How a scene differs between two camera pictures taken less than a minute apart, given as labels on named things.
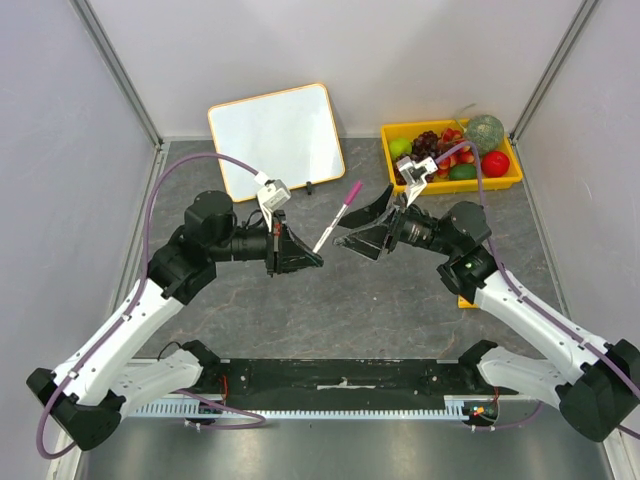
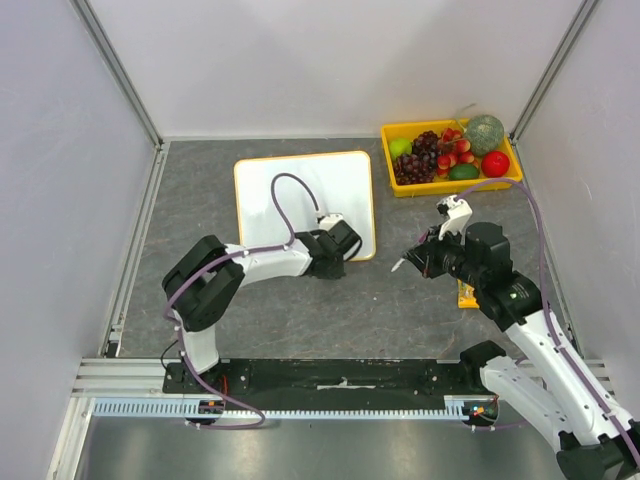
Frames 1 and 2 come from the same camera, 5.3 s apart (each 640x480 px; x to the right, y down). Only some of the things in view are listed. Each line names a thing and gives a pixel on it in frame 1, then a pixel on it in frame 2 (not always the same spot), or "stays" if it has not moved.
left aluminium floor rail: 139,228 stays
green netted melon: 486,132 stays
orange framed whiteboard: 289,135 -> 341,183
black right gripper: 392,228 -> 425,258
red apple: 495,164 stays
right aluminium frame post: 568,42 stays
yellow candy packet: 463,304 stays
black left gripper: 284,253 -> 336,274
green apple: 399,147 stays
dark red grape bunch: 425,145 stays
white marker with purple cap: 329,229 -> 397,265
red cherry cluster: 448,138 stays
